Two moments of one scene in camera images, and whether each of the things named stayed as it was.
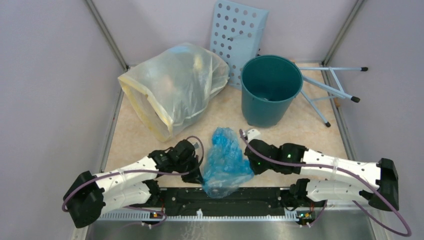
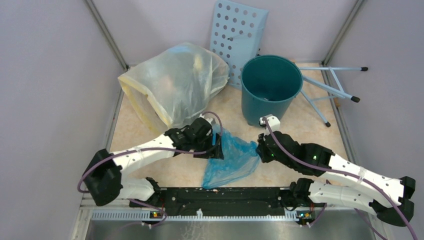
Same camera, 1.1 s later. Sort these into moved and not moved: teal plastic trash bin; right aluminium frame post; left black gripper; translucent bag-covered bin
Moved: left black gripper
Not moved: teal plastic trash bin; right aluminium frame post; translucent bag-covered bin
